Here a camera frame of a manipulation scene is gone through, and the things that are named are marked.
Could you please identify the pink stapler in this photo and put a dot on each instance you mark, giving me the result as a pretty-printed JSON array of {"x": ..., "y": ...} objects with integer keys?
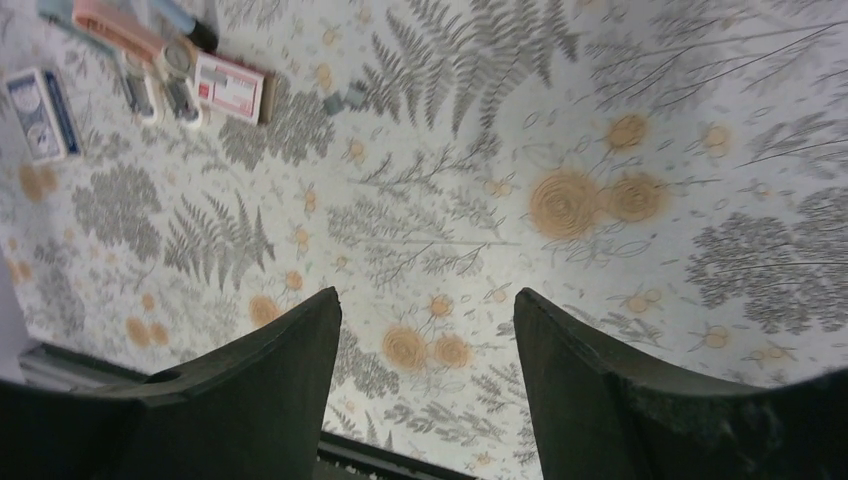
[{"x": 170, "y": 62}]

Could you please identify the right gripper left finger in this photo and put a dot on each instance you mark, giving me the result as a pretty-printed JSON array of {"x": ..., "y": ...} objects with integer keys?
[{"x": 310, "y": 332}]

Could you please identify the loose staple strip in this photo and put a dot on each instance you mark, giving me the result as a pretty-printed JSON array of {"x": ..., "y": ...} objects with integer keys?
[{"x": 353, "y": 99}]

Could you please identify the blue playing card deck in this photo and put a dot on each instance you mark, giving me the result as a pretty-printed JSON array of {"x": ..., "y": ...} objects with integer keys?
[{"x": 41, "y": 107}]

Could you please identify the floral tablecloth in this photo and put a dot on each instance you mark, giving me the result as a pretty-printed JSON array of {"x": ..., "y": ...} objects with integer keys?
[{"x": 673, "y": 173}]

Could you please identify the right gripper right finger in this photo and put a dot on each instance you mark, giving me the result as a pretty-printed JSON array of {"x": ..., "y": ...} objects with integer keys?
[{"x": 602, "y": 409}]

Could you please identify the blue stapler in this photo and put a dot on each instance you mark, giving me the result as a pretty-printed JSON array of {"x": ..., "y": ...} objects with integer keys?
[{"x": 140, "y": 88}]

